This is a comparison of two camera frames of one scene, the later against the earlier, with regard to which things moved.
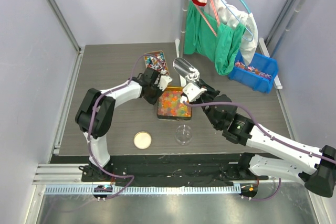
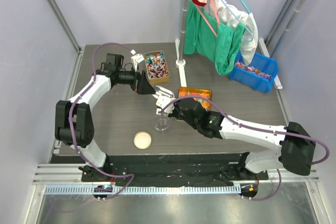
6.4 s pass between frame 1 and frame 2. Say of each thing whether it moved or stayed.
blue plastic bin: stayed
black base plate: stayed
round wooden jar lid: stayed
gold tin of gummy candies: moved
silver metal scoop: moved
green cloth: stayed
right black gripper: moved
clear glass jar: moved
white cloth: stayed
